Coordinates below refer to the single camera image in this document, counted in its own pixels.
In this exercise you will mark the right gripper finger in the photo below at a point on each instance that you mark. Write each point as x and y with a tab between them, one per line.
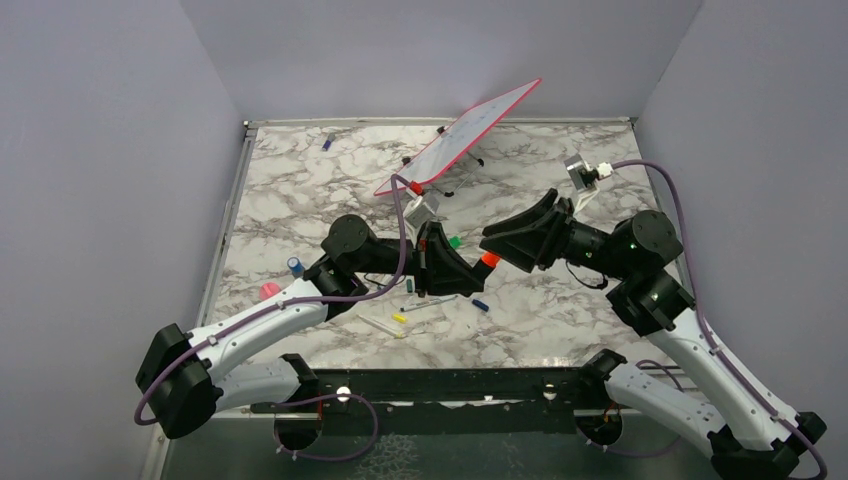
545	205
524	248

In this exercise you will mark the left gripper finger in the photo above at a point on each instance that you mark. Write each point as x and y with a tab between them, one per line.
442	257
453	283

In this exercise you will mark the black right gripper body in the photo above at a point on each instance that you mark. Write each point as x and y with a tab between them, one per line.
575	241

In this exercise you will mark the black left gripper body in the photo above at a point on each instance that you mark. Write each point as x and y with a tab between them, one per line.
420	275

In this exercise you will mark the orange highlighter cap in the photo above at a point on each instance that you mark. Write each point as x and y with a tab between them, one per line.
490	259

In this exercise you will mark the orange black highlighter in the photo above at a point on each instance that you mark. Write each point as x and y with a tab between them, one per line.
481	270

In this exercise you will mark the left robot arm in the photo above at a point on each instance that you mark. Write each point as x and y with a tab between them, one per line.
188	376

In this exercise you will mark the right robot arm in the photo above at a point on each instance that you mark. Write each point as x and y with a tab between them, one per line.
737	423

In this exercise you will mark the white black-tip marker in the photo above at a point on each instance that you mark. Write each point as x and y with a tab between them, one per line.
426	303

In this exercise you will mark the blue marker cap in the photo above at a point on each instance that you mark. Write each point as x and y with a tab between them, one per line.
480	305

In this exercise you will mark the white yellow-tip marker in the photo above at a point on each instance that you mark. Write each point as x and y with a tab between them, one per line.
391	331

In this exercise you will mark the pink framed whiteboard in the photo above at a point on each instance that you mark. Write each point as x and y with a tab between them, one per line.
441	153

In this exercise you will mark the whiteboard metal stand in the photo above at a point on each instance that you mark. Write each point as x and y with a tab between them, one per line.
459	176

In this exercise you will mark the blue cylinder container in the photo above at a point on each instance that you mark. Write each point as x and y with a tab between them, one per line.
296	267

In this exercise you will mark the pink round object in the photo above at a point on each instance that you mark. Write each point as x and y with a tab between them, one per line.
269	290

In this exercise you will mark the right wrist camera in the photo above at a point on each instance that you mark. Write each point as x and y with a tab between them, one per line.
585	179

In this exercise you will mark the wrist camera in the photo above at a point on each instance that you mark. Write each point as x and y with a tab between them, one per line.
585	179
420	210

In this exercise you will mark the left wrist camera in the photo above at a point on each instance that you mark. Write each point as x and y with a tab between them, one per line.
420	210

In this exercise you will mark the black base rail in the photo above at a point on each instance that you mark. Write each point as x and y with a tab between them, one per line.
350	402

